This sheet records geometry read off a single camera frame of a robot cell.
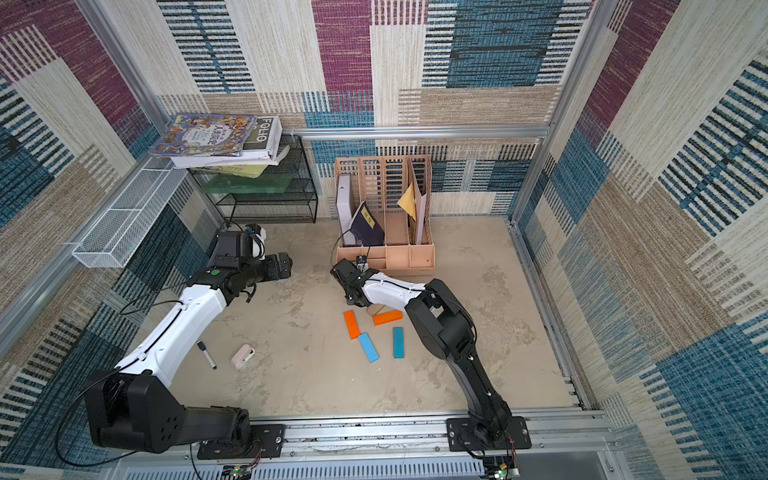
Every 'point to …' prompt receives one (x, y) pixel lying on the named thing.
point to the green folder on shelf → (244, 184)
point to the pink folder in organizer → (421, 223)
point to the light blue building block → (368, 347)
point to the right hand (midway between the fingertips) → (362, 294)
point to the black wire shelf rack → (298, 205)
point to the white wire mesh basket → (119, 230)
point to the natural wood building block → (374, 309)
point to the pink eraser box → (243, 355)
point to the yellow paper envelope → (407, 201)
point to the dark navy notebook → (365, 229)
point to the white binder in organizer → (344, 208)
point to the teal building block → (399, 342)
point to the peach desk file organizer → (383, 212)
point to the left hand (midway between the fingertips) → (275, 261)
